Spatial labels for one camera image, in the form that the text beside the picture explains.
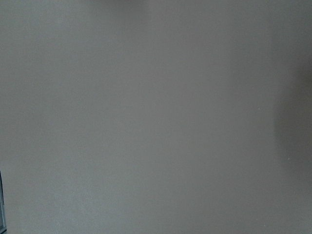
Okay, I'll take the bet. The grey metal edge strip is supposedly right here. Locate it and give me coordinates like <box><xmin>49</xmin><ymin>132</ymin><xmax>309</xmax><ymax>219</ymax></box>
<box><xmin>0</xmin><ymin>176</ymin><xmax>7</xmax><ymax>234</ymax></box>

